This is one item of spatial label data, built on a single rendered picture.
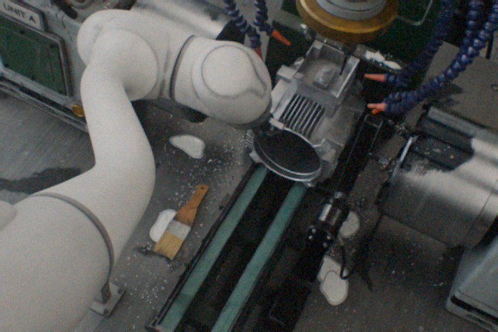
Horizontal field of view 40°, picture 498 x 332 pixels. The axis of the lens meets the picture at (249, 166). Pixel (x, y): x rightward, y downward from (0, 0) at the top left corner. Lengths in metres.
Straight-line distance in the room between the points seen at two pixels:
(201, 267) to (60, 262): 0.84
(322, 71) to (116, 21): 0.53
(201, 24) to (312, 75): 0.25
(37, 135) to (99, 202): 1.10
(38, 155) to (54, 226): 1.11
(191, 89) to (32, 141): 0.77
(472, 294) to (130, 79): 0.87
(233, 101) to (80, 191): 0.37
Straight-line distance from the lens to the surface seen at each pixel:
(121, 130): 0.73
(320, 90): 1.33
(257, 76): 0.92
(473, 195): 1.30
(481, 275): 1.42
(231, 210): 1.41
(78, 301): 0.53
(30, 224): 0.53
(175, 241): 1.49
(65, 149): 1.64
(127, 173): 0.65
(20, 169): 1.63
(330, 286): 1.50
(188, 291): 1.32
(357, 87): 1.44
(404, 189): 1.31
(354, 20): 1.20
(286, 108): 1.35
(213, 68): 0.91
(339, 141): 1.35
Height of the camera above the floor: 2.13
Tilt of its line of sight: 56 degrees down
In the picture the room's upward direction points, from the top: 11 degrees clockwise
